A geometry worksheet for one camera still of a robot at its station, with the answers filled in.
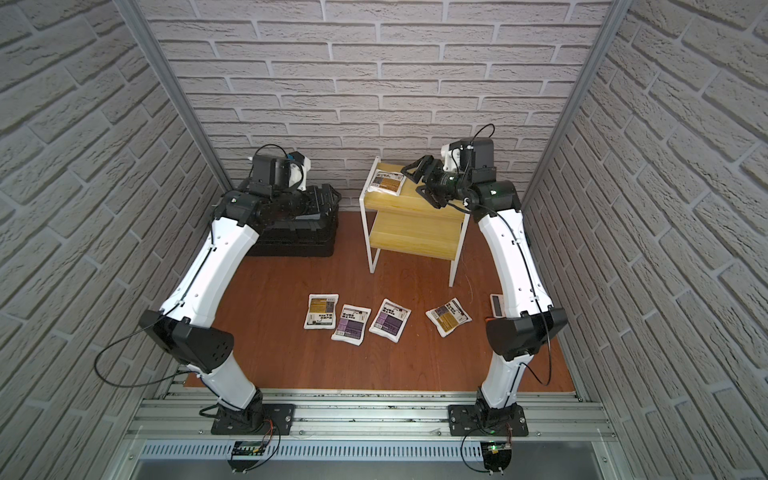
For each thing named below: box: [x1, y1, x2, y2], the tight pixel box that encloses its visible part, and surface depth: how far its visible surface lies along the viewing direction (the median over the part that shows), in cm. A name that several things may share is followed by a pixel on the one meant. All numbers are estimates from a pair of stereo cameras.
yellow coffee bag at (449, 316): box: [425, 297, 473, 338], surface depth 94 cm
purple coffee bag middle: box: [368, 298, 412, 343], surface depth 92 cm
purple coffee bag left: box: [331, 304, 372, 347], surface depth 91 cm
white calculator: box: [490, 293, 506, 318], surface depth 94 cm
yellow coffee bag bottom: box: [367, 169, 407, 196], surface depth 82 cm
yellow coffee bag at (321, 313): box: [304, 293, 339, 330], surface depth 94 cm
